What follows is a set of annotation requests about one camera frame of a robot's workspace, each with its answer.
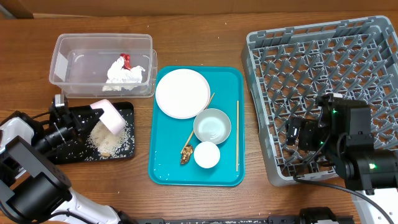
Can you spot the grey dishwasher rack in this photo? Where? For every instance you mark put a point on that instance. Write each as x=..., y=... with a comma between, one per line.
x=287, y=68

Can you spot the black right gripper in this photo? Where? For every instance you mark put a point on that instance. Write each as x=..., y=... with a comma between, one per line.
x=306, y=126

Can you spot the grey-green bowl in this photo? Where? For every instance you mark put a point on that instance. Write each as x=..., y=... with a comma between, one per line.
x=215, y=127

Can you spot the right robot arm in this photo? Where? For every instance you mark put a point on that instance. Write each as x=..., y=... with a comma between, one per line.
x=342, y=134

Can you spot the wooden chopstick right side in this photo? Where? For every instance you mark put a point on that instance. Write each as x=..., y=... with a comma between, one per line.
x=237, y=136

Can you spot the pink bowl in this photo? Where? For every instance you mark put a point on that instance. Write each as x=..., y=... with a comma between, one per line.
x=110, y=117

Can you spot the brown food scrap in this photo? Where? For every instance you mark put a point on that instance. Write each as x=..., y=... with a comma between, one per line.
x=186, y=154

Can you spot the white napkin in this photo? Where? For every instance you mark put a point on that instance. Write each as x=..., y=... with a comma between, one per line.
x=118, y=76

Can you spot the black waste tray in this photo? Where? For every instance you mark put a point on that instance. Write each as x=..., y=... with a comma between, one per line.
x=74, y=150

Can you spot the large pink plate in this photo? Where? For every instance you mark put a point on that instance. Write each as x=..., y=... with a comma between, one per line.
x=182, y=93

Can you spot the white paper cup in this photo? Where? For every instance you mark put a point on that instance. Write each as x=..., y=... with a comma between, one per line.
x=206, y=155

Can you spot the clear plastic bin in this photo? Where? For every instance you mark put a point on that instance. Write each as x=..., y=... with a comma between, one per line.
x=80, y=63

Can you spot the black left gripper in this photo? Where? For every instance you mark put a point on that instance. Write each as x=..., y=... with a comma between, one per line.
x=78, y=117

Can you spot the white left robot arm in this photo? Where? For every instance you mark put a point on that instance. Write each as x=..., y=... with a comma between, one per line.
x=35, y=190

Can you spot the wooden chopstick under plate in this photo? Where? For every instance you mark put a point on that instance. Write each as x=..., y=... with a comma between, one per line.
x=195, y=124

